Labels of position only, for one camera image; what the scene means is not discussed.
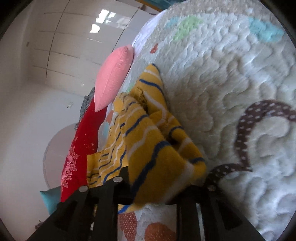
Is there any yellow striped sweater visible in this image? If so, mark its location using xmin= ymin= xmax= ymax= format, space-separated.
xmin=87 ymin=64 xmax=207 ymax=213

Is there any red floral quilt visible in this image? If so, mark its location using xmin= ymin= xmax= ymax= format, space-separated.
xmin=61 ymin=101 xmax=107 ymax=202

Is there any teal cushion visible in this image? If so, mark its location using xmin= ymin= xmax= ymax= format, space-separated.
xmin=40 ymin=186 xmax=61 ymax=215

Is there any grey knitted garment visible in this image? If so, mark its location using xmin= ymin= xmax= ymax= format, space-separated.
xmin=74 ymin=87 xmax=95 ymax=130

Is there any pink pillow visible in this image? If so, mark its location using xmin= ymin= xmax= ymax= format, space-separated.
xmin=94 ymin=44 xmax=134 ymax=112

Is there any heart patterned bed quilt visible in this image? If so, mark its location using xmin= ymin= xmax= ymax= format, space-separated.
xmin=97 ymin=0 xmax=296 ymax=241

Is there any white glossy wardrobe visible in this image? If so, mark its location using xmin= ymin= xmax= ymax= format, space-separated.
xmin=0 ymin=0 xmax=158 ymax=98

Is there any white bed sheet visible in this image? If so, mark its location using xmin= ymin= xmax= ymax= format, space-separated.
xmin=132 ymin=15 xmax=161 ymax=58

